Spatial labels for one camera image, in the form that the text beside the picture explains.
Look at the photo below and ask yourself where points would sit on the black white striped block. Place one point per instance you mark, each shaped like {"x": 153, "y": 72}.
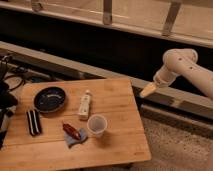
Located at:
{"x": 34, "y": 123}

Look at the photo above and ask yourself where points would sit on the wooden table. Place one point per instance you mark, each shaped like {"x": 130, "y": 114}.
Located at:
{"x": 124, "y": 140}

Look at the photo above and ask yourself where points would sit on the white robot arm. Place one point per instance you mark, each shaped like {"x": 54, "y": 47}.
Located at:
{"x": 181, "y": 62}

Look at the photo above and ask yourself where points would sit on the clear plastic cup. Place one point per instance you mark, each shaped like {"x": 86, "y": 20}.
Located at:
{"x": 97, "y": 125}

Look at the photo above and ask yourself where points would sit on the black equipment with cables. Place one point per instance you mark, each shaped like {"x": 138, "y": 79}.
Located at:
{"x": 7, "y": 100}

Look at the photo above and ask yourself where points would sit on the blue folded cloth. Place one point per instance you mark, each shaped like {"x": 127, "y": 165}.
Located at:
{"x": 70, "y": 141}

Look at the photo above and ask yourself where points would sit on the tan wedge gripper tip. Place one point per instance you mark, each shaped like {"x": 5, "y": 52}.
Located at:
{"x": 148, "y": 89}

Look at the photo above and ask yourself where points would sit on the metal window rail frame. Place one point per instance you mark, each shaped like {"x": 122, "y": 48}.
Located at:
{"x": 185, "y": 21}

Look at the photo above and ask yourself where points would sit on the dark blue round bowl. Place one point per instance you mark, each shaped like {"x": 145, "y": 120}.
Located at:
{"x": 49, "y": 99}

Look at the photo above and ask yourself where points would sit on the white lying bottle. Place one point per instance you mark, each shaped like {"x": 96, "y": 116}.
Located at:
{"x": 84, "y": 107}

